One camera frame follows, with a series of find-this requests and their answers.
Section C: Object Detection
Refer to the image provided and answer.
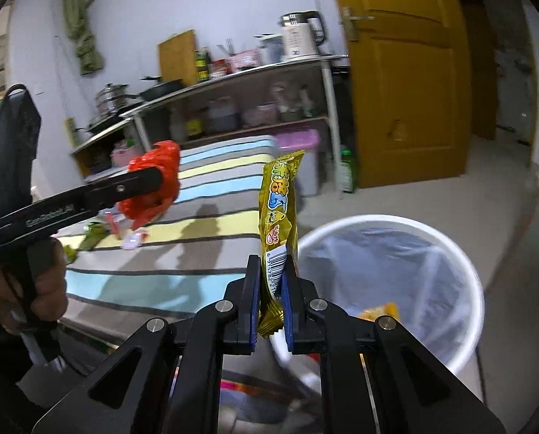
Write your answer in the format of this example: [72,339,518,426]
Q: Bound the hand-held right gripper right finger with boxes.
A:
[281,258,507,434]

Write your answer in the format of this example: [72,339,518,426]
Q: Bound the black frying pan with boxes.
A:
[137,77,185,103]

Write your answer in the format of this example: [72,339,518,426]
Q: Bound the yellow wooden door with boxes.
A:
[326,0,472,190]

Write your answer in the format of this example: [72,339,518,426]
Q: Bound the clear plastic wrapper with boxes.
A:
[107,214,151,250]

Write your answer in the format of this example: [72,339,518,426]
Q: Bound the pink patterned box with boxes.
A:
[226,47,262,73]

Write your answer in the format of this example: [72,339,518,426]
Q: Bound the hanging green cloth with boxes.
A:
[63,0,106,76]

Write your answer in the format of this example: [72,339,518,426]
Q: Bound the white electric kettle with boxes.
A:
[278,10,327,62]

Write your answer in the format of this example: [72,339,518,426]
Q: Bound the clear plastic pitcher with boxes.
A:
[257,34,285,67]

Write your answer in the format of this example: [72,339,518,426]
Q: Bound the green snack packet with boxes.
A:
[76,221,108,252]

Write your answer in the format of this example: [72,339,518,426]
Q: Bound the translucent grey bin liner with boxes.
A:
[295,228,474,359]

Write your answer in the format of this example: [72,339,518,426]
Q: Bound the brass door handle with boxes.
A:
[340,7,375,41]

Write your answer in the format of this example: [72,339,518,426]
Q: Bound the wooden cutting board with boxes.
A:
[158,29,199,86]

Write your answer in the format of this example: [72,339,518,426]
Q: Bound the grey plastic jug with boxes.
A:
[206,97,241,133]

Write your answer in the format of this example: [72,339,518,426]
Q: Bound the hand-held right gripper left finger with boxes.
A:
[43,255,261,434]

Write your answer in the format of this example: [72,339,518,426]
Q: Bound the person's left hand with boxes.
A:
[0,239,68,336]

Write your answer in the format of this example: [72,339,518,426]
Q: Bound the storage box with pink lid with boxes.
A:
[271,129,321,198]

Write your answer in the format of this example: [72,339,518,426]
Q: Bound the red plastic bag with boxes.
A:
[117,140,182,231]

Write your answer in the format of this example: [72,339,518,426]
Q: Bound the metal kitchen shelf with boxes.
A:
[69,53,350,193]

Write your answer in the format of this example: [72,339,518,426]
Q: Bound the green plastic bottle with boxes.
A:
[337,145,359,193]

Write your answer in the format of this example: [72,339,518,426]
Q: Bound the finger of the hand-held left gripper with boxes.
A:
[84,165,164,193]
[91,190,137,212]

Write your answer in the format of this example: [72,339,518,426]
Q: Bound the striped bed sheet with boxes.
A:
[32,136,301,349]

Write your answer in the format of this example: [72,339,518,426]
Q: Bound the orange snack wrapper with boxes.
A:
[359,302,402,325]

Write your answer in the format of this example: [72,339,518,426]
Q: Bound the dark sauce bottles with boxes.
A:
[194,47,214,83]

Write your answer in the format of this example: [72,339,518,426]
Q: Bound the white round bin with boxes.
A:
[269,216,484,381]

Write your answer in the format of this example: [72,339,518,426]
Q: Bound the steel stock pot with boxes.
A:
[95,83,131,117]

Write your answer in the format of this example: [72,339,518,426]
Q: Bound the crumpled bags on shelf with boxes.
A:
[269,82,318,123]

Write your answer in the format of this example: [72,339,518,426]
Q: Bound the yellow snack wrapper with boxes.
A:
[257,150,307,337]

